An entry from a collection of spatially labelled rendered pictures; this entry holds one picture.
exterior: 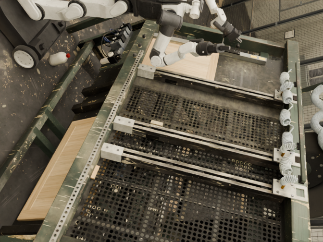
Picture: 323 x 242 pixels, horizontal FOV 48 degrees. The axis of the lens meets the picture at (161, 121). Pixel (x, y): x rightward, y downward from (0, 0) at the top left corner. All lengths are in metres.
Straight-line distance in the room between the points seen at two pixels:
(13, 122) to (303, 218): 2.09
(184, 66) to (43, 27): 1.19
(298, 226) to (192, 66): 1.44
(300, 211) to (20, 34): 2.25
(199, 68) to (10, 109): 1.46
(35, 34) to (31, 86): 0.41
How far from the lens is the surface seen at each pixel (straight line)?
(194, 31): 3.26
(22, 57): 3.01
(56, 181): 2.54
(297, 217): 2.08
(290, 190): 2.14
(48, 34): 3.14
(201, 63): 2.90
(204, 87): 2.64
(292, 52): 3.18
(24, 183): 2.92
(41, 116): 2.87
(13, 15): 2.98
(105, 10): 2.69
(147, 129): 2.23
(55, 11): 2.90
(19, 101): 3.00
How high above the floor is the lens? 2.21
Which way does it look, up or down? 27 degrees down
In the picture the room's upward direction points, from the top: 79 degrees clockwise
